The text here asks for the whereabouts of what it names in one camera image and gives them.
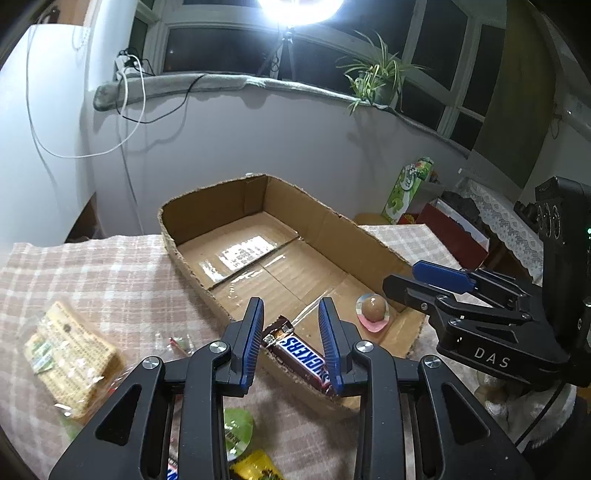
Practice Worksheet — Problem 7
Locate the chocolate egg pink cup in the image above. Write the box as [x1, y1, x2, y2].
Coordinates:
[356, 294, 391, 334]

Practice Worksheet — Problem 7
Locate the green lid jelly cup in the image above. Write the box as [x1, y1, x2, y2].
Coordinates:
[223, 408, 254, 462]

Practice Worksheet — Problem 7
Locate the Snickers bar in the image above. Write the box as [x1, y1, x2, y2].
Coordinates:
[166, 457, 178, 480]
[263, 316, 335, 397]

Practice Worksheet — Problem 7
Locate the yellow candy packet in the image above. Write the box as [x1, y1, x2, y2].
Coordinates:
[230, 449, 284, 480]

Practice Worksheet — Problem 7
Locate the packaged sliced bread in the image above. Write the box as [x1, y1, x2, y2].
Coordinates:
[18, 298, 126, 423]

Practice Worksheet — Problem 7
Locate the red dates clear bag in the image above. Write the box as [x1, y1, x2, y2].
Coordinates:
[154, 332, 197, 362]

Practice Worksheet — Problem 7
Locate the red box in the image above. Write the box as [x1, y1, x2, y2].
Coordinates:
[417, 198, 490, 270]

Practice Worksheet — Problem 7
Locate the lace covered side table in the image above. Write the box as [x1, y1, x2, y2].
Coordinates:
[457, 178, 544, 286]

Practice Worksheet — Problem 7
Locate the green snack carton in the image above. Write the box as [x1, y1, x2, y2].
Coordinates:
[382, 157, 434, 224]

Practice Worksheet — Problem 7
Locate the cardboard box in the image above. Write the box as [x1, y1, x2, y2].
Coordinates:
[158, 174, 412, 351]

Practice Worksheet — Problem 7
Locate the potted spider plant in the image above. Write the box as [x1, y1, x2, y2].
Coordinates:
[337, 30, 426, 116]

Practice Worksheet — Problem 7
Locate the black tripod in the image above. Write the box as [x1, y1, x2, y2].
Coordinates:
[256, 28, 297, 81]

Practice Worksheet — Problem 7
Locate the white power strip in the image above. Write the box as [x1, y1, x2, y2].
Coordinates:
[115, 52, 145, 80]

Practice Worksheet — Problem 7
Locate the ring light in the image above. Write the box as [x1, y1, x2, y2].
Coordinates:
[259, 0, 344, 28]

